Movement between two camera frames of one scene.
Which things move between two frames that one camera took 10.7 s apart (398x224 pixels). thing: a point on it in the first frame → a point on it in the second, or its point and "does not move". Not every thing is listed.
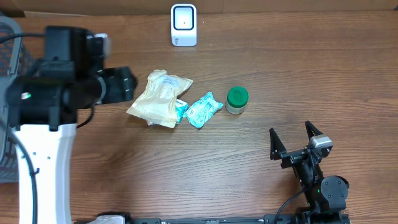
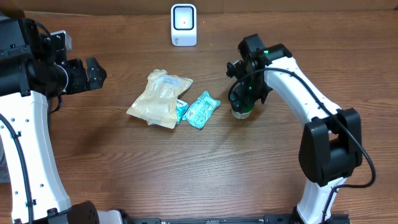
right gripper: (291, 157) → (242, 92)
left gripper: (125, 83) → (83, 83)
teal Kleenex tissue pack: (181, 107) does not move
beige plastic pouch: (157, 101) does not move
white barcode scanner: (183, 25) does not move
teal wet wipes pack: (202, 111) does not move
